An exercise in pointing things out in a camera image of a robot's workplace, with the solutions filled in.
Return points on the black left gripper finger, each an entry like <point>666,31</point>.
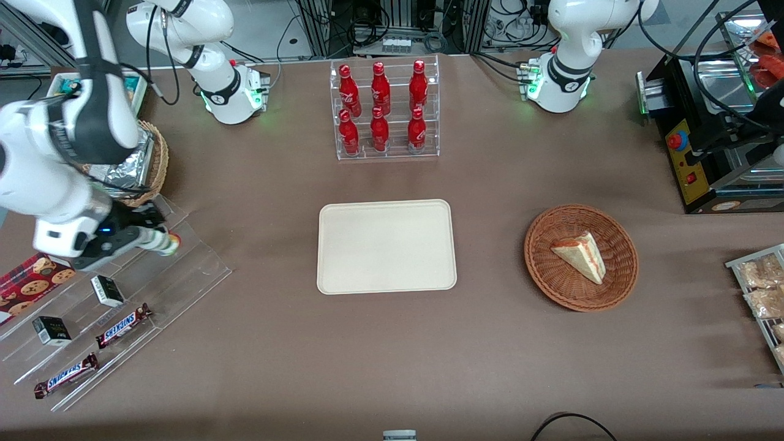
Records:
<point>734,130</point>
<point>701,157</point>

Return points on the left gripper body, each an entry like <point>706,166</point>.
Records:
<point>773,103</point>

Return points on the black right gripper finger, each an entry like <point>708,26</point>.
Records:
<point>144,247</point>
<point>144,217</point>

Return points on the green gum container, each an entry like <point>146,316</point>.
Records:
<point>160,241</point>

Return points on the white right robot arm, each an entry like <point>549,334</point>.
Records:
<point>37,177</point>

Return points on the tray of packaged snacks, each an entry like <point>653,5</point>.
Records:
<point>735,264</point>

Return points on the beige rectangular tray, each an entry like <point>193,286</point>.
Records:
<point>386,245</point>

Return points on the black food warmer cabinet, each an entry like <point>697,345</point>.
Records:
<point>689,168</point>

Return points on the red packaged food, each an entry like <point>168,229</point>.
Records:
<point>768,76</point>

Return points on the aluminium foil container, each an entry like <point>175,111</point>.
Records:
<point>131,171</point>

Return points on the clear acrylic stepped stand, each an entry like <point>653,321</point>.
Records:
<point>184,275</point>

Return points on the small black box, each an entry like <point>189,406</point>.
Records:
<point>107,291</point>
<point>51,331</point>

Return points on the red tartan cookie box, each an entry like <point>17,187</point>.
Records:
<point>30,288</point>

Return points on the light wicker basket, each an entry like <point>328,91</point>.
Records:
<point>160,159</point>

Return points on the Snickers chocolate bar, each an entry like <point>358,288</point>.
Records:
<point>66,375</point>
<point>122,326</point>

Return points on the white plastic bin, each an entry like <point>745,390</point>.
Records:
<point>142,92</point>

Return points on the teal snack packet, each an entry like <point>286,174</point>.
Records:
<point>131,89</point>

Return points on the clear snack bag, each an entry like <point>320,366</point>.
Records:
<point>767,302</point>
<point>779,332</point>
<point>780,355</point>
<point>762,272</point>

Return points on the wrapped triangle sandwich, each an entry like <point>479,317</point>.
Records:
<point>582,256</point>

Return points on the round brown wicker basket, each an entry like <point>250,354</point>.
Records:
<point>551,275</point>

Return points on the red cola bottle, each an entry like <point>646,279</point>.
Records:
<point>418,89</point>
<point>380,92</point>
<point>416,131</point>
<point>380,131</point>
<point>349,92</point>
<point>349,138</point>

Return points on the small blue flat object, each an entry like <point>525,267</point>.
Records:
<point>770,386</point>

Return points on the clear acrylic bottle rack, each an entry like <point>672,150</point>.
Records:
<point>392,156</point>

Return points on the white power strip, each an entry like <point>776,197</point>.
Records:
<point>395,44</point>

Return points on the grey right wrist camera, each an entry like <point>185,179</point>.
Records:
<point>104,251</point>

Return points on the grey metal bracket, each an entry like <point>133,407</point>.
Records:
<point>399,435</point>

